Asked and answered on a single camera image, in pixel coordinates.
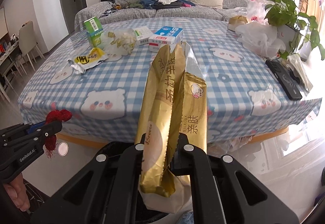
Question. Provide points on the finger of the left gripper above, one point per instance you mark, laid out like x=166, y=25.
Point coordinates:
x=44, y=131
x=14, y=132

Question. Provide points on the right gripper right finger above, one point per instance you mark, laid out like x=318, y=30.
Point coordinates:
x=223, y=191

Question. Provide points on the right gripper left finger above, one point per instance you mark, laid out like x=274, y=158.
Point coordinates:
x=104, y=191

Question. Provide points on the yellow snack wrapper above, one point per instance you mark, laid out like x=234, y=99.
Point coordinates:
x=84, y=62

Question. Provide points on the gold tissue package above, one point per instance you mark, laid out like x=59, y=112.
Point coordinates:
x=175, y=98

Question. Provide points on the green medicine box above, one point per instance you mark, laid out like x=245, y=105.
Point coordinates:
x=94, y=31

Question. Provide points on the clear plastic bag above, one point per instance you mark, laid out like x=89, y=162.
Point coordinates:
x=119, y=42

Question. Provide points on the white Acarbose tablets box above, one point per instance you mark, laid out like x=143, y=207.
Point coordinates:
x=142, y=34

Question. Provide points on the blue white milk carton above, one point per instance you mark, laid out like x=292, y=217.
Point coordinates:
x=165, y=36

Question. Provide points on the black lined trash bin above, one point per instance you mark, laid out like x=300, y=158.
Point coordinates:
x=144, y=187

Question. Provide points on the left human hand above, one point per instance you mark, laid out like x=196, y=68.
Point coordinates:
x=17, y=192

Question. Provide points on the blue fuzzy slipper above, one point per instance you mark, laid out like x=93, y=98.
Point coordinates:
x=186, y=218

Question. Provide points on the white dining chair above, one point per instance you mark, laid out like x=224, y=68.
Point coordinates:
x=27, y=42

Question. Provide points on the blue checkered bear tablecloth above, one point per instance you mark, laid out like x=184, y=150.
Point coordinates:
x=243, y=97

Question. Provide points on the black phone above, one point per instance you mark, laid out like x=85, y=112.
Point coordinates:
x=284, y=80

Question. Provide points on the gold tissue box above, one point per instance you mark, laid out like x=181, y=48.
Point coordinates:
x=236, y=21

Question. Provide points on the pink white plastic bag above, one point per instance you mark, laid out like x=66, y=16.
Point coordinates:
x=256, y=10

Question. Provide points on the pile of clothes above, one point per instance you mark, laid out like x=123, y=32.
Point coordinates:
x=154, y=4

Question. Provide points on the green potted plant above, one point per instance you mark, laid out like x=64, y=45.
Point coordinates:
x=285, y=13

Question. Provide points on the grey covered sofa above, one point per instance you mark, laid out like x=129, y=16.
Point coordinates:
x=122, y=10

